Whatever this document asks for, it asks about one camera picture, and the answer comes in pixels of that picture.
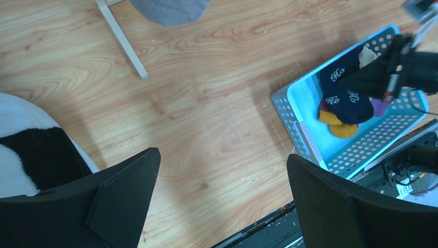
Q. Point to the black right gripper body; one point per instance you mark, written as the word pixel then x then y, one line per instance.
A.
pixel 418 69

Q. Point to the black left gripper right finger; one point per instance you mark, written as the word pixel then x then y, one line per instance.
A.
pixel 335 212

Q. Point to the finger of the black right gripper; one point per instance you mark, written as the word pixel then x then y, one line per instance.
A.
pixel 385 77

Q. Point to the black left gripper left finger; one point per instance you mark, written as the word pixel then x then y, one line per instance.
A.
pixel 105 209

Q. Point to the purple orange striped sock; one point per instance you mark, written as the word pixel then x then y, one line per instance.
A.
pixel 344 130
pixel 326 116

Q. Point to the navy blue sock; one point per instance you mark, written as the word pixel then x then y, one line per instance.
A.
pixel 348 106

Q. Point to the light blue plastic basket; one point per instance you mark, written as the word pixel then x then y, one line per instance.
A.
pixel 297 105

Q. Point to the grey striped sock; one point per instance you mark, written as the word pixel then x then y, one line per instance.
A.
pixel 171 12

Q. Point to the black white checkered blanket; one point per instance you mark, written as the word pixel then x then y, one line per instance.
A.
pixel 36 153

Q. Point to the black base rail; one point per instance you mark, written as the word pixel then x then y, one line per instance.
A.
pixel 386 176

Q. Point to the wooden drying rack frame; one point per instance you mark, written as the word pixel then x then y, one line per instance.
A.
pixel 104 7

